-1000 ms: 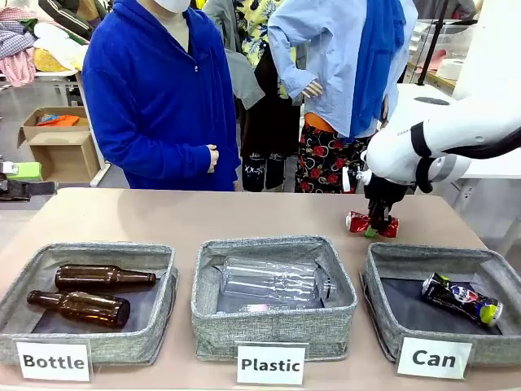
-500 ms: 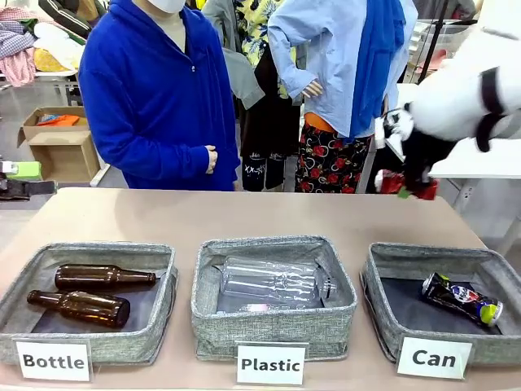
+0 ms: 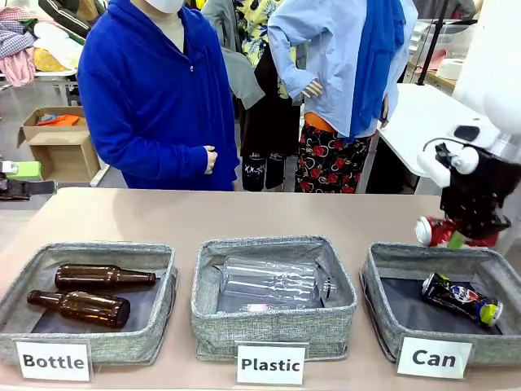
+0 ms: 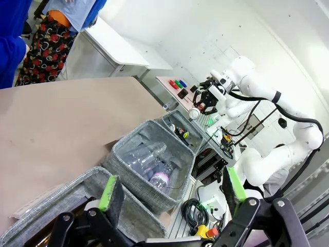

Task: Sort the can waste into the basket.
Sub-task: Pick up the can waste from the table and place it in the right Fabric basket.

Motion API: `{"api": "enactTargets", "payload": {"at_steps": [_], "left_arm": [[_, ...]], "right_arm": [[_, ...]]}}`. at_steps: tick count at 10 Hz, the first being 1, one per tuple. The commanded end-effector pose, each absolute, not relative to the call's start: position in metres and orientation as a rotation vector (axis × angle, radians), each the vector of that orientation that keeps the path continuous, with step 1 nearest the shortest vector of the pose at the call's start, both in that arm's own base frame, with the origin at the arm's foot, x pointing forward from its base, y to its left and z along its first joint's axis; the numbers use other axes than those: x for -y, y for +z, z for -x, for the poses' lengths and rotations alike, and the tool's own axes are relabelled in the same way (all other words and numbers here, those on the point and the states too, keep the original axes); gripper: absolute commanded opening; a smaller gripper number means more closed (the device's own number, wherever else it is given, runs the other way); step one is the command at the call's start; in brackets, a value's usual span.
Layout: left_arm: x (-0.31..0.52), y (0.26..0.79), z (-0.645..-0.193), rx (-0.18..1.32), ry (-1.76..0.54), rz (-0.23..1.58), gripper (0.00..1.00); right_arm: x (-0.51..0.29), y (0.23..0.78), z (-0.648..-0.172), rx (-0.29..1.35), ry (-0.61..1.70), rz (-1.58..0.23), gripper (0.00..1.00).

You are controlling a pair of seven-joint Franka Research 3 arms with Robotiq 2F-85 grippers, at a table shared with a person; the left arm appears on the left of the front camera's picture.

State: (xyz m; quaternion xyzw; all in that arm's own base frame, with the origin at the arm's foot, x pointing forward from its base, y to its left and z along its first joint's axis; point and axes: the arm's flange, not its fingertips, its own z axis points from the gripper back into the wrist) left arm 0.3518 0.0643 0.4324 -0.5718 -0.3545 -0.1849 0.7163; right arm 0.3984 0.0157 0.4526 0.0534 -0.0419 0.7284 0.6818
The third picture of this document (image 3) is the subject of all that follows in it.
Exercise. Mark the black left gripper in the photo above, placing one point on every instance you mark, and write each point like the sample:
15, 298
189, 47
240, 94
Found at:
10, 189

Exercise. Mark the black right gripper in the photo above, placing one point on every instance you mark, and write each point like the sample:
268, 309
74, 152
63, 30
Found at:
476, 195

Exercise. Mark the red crushed soda can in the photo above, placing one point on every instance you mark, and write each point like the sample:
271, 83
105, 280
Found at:
433, 230

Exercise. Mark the black crushed pepsi can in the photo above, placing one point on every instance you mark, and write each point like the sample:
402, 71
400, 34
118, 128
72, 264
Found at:
460, 299

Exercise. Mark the brown glass beer bottle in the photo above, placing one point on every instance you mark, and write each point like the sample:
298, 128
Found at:
102, 278
81, 307

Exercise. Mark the large clear plastic bottle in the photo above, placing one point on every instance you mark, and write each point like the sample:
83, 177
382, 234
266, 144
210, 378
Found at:
272, 281

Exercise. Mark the person right forearm blue sleeve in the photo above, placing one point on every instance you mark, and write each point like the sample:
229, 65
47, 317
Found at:
167, 159

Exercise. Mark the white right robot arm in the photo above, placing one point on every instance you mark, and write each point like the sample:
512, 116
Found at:
496, 61

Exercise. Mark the grey fabric basket can label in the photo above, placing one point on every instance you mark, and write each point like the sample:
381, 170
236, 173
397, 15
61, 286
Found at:
378, 317

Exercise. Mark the white sign reading Can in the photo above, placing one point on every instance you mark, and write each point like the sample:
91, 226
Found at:
434, 358

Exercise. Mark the grey fabric basket bottle label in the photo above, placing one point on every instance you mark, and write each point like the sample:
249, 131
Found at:
134, 334

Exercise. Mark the grey fabric basket plastic label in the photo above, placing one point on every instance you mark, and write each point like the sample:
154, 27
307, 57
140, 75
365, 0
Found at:
268, 330

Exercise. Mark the person right hand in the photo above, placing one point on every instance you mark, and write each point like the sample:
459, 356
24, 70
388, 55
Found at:
211, 159

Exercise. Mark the brown cardboard box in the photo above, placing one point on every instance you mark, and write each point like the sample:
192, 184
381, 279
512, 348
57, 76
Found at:
61, 150

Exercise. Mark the orange cloth in box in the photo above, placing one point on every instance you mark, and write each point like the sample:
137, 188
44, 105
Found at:
61, 120

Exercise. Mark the pink checked cloth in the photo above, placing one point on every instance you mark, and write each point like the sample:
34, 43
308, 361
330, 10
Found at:
18, 67

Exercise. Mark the yellow cloth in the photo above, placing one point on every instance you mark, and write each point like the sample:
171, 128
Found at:
49, 60

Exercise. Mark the white side table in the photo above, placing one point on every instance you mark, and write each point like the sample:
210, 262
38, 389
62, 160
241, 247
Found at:
411, 118

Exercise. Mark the person in blue hoodie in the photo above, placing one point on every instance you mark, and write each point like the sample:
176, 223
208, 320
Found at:
142, 93

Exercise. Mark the white cloth pile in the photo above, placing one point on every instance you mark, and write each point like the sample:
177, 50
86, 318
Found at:
57, 38

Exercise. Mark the purple plaid cloth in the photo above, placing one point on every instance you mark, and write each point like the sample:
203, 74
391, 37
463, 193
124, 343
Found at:
14, 38

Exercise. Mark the red floral black skirt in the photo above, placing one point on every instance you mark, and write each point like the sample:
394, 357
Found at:
325, 159

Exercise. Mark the white paper roll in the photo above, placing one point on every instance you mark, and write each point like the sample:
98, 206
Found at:
451, 69

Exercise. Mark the white sign reading Bottle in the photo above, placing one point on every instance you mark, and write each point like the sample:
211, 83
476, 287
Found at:
53, 361

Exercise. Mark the black pole stand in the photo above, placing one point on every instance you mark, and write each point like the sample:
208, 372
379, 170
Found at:
432, 45

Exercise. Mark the blue cloth on mannequin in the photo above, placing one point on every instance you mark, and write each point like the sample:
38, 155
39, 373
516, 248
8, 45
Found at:
376, 61

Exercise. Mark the clear plastic storage box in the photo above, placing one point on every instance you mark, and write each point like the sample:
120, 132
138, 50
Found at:
447, 36

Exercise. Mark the white face mask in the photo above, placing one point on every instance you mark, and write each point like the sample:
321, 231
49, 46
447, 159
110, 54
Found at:
165, 4

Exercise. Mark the mannequin hand on hip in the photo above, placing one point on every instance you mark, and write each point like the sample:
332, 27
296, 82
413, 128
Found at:
311, 89

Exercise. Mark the grey hanging garment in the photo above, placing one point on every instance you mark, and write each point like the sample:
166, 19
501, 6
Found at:
242, 79

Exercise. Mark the black trousers white print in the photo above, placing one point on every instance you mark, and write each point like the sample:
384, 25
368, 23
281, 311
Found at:
266, 134

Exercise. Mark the white sign reading Plastic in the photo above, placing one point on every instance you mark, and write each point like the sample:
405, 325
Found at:
270, 364

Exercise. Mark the mannequin in light blue shirt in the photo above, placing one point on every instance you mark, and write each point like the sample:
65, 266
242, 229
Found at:
325, 49

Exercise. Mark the yellow floral shirt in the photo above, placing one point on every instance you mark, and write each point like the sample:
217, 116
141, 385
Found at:
256, 28

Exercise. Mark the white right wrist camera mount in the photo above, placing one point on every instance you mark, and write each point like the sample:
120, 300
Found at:
452, 159

